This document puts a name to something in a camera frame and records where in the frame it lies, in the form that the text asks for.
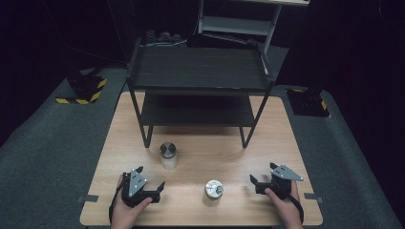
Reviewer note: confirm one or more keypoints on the white metal stand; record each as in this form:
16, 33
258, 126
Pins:
235, 25

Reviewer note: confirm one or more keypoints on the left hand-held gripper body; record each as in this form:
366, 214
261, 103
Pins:
137, 186

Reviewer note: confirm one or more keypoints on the black two-tier shelf rack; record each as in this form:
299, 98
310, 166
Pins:
197, 68

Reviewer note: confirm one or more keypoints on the black power strip with plugs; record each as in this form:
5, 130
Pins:
162, 36

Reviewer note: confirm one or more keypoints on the glass jar with white powder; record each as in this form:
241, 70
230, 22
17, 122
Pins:
168, 159

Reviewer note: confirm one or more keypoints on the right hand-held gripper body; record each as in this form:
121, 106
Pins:
281, 181

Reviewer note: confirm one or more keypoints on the grey tape strip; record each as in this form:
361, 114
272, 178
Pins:
87, 198
314, 197

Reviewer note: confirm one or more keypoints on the black yellow striped base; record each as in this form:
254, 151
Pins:
84, 89
307, 103

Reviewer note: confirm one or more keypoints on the glass jar with brown powder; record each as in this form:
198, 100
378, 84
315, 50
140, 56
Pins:
213, 190

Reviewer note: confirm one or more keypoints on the person's right hand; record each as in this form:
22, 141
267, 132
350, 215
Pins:
286, 208

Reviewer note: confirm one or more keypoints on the person's left hand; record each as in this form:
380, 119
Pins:
125, 211

